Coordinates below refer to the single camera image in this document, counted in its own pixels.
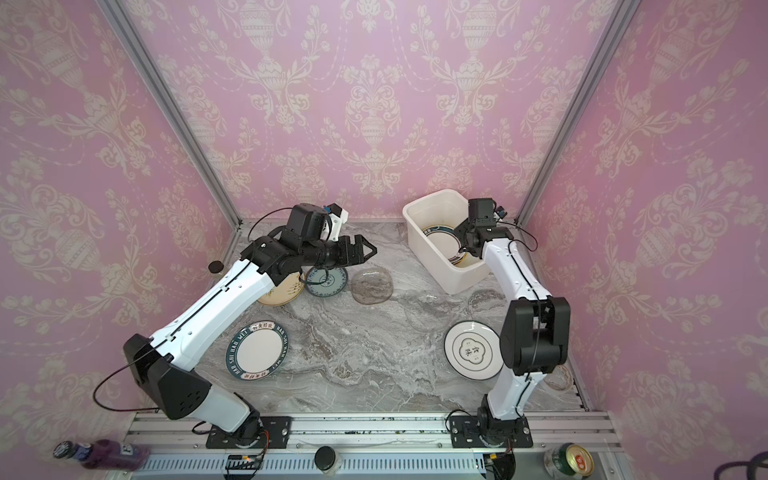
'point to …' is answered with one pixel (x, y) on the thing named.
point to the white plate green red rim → (447, 240)
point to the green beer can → (568, 461)
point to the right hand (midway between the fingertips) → (464, 230)
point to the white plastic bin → (442, 208)
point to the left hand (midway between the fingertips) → (367, 255)
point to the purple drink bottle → (104, 454)
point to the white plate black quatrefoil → (473, 350)
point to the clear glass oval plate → (372, 285)
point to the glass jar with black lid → (215, 266)
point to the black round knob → (327, 460)
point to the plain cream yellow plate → (467, 260)
